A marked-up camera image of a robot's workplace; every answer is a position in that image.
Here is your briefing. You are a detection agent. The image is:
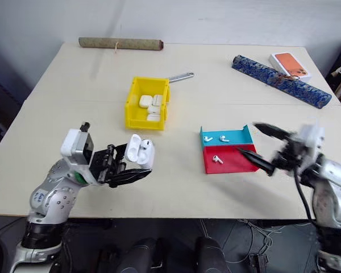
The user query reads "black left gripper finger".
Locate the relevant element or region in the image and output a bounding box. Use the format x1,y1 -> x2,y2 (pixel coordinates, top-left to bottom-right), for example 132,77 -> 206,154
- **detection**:
113,143 -> 130,164
108,168 -> 153,189

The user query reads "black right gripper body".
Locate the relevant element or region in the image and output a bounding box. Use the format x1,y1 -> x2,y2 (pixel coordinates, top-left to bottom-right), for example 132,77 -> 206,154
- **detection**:
270,134 -> 310,175

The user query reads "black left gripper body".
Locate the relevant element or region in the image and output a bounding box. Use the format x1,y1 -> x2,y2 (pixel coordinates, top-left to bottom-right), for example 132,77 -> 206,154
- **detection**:
89,144 -> 127,186

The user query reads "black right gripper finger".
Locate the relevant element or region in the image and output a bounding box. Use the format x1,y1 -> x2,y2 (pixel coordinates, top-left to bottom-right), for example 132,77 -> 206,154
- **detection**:
235,146 -> 277,177
252,122 -> 291,140

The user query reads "yellow plastic bin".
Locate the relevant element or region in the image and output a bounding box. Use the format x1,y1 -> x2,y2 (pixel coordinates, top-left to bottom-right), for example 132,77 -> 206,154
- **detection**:
124,76 -> 172,131

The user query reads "red plastic tray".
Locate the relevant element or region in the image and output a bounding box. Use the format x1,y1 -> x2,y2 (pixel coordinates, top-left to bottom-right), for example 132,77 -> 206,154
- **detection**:
202,144 -> 260,175

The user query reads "teal plastic tray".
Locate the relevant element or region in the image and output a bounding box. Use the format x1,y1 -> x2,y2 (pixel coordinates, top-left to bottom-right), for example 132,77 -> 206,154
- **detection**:
199,123 -> 255,149

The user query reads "blue patterned rolled mat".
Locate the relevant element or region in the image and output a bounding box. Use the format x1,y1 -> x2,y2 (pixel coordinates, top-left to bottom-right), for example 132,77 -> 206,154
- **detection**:
231,54 -> 333,110

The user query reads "white box with orange phone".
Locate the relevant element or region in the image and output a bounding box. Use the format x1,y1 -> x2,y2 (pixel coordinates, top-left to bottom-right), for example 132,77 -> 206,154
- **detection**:
269,52 -> 314,81

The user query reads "dark rounded shape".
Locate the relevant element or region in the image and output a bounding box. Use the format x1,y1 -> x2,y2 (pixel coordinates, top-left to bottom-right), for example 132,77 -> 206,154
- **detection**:
195,235 -> 231,273
115,237 -> 160,273

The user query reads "silver metal bar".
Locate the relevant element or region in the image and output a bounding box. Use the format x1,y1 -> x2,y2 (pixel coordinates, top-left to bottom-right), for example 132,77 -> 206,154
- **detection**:
168,72 -> 195,84

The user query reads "brown rolled mat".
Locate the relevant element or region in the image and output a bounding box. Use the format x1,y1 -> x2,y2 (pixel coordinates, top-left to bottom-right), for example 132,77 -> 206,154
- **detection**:
78,36 -> 164,55

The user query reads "dark chair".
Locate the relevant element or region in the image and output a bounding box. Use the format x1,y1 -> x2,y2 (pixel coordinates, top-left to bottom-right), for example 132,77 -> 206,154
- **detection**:
0,72 -> 30,160

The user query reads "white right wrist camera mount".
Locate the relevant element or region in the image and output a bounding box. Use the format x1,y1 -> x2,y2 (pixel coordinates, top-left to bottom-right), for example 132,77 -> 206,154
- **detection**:
296,117 -> 326,158

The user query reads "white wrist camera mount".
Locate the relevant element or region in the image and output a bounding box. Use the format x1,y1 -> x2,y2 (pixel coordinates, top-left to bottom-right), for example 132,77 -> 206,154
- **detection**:
60,122 -> 96,167
296,117 -> 326,158

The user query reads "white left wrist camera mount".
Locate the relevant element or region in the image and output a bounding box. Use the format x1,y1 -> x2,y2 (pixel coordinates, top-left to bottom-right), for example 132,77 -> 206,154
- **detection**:
60,122 -> 96,167

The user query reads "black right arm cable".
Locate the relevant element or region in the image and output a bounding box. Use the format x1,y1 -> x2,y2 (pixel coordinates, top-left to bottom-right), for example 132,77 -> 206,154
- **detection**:
293,169 -> 317,226

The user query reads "white floor cable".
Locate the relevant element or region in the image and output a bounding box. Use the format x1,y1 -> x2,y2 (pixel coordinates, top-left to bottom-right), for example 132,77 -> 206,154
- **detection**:
223,218 -> 274,266

